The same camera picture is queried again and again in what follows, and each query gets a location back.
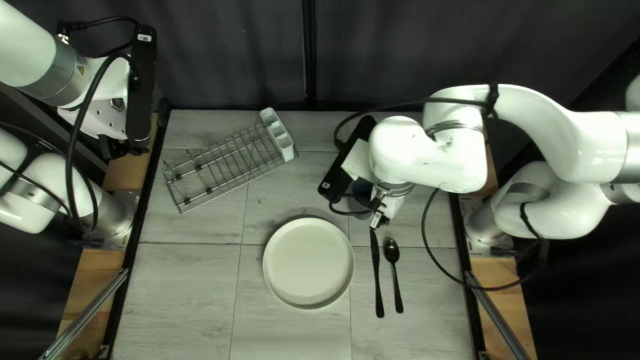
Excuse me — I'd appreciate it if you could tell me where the white cutlery holder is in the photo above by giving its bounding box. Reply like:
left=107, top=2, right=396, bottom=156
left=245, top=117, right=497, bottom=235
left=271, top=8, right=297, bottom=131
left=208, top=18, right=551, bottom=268
left=258, top=106, right=296, bottom=163

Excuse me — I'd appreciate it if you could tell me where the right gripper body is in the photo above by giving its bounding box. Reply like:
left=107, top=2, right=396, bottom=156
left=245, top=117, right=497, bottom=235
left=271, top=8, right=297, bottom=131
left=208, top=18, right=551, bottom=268
left=378, top=191, right=410, bottom=221

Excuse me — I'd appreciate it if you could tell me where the pale plate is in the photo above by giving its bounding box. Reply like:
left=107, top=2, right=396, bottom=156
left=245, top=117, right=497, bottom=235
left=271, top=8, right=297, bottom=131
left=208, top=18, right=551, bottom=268
left=261, top=216, right=356, bottom=310

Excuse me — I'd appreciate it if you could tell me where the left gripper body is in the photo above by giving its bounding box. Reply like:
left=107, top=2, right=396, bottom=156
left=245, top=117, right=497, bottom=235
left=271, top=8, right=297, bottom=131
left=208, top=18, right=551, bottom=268
left=57, top=55, right=134, bottom=142

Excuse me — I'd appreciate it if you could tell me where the black knife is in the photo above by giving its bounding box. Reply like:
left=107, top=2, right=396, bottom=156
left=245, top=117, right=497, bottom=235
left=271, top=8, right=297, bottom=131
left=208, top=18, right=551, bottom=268
left=368, top=227, right=386, bottom=320

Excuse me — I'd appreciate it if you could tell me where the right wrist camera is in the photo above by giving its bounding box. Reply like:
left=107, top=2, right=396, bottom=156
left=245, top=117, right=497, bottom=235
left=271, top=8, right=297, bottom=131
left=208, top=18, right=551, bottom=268
left=317, top=114, right=379, bottom=204

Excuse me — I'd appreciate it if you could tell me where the dark blue cup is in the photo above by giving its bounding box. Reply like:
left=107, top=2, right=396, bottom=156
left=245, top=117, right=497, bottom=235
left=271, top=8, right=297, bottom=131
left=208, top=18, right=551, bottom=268
left=347, top=177, right=379, bottom=217

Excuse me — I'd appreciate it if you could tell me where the wire dish rack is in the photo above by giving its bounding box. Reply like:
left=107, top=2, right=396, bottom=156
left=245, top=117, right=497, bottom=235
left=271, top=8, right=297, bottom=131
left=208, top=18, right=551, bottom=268
left=162, top=122, right=300, bottom=215

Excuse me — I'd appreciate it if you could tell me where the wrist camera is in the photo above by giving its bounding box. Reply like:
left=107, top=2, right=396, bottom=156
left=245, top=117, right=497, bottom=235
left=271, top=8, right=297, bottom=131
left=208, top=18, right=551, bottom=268
left=124, top=24, right=158, bottom=149
left=317, top=114, right=379, bottom=204

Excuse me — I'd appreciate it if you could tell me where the black cable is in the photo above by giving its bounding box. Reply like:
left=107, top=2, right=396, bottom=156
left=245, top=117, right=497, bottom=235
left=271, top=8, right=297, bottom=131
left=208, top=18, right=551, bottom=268
left=420, top=187, right=549, bottom=292
left=55, top=16, right=142, bottom=57
left=332, top=97, right=497, bottom=152
left=0, top=54, right=139, bottom=236
left=327, top=192, right=376, bottom=217

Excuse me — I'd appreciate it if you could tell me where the black spoon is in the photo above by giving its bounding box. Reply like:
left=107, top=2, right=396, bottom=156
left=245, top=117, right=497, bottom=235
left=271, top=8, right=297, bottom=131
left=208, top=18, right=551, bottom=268
left=382, top=237, right=405, bottom=315

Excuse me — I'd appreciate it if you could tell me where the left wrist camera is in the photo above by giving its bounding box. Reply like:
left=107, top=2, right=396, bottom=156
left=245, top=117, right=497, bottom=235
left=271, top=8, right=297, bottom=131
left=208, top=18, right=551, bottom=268
left=124, top=24, right=158, bottom=149

